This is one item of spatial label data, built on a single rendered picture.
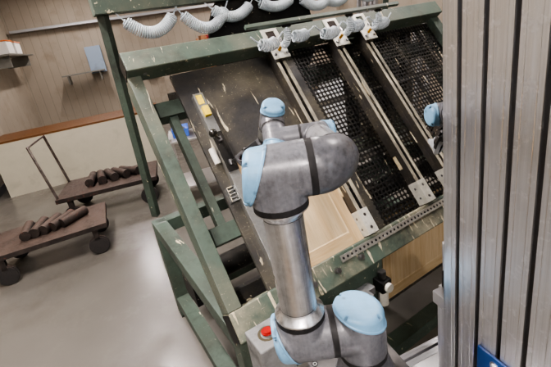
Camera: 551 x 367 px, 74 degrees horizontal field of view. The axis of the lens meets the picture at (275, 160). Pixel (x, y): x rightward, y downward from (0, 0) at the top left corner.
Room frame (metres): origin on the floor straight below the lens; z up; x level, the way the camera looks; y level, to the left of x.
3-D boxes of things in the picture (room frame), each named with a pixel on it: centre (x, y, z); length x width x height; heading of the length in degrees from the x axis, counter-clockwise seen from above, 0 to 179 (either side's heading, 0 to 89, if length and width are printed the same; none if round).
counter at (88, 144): (6.55, 3.29, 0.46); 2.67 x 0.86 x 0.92; 109
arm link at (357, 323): (0.68, -0.13, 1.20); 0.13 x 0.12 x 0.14; 89
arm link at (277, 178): (0.68, 0.00, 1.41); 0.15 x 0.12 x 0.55; 89
